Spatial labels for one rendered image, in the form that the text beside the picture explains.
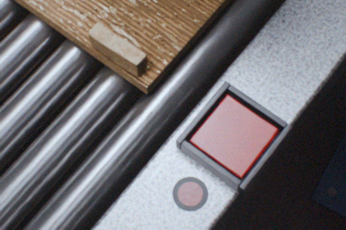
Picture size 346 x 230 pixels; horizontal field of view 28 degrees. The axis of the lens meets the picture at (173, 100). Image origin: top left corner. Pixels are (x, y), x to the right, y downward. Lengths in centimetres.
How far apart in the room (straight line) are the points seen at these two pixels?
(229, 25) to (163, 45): 7
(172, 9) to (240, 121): 13
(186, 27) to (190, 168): 14
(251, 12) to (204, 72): 8
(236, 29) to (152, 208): 20
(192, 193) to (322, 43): 20
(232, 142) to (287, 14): 16
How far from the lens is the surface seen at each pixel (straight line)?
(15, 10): 73
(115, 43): 63
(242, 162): 61
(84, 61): 68
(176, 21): 67
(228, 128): 62
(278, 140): 62
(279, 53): 68
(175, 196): 61
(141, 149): 63
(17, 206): 63
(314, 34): 69
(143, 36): 66
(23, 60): 69
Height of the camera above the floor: 150
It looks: 65 degrees down
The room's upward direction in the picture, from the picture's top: 2 degrees counter-clockwise
